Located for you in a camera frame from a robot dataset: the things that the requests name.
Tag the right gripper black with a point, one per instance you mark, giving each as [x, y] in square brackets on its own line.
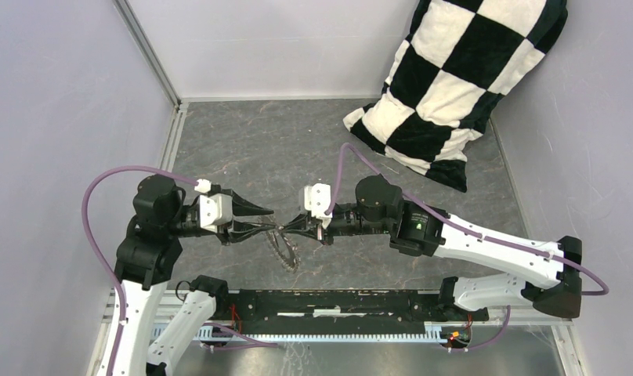
[304, 225]

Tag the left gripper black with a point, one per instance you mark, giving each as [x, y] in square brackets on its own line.
[238, 231]

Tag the metal disc with key rings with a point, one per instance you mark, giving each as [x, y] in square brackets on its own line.
[284, 249]

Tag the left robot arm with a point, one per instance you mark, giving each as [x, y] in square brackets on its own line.
[168, 208]

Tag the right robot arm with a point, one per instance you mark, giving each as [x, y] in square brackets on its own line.
[542, 275]

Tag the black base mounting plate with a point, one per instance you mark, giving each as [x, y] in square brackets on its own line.
[327, 325]

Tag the black and white checkered pillow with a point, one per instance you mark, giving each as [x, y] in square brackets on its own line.
[458, 61]

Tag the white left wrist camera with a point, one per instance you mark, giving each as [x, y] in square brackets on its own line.
[214, 205]

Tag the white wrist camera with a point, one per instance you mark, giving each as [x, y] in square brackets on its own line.
[214, 205]
[315, 200]

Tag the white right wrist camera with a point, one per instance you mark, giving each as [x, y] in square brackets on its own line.
[315, 200]

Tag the white slotted cable duct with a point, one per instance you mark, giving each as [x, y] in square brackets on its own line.
[432, 334]

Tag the aluminium corner post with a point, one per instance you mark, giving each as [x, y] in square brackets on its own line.
[137, 32]

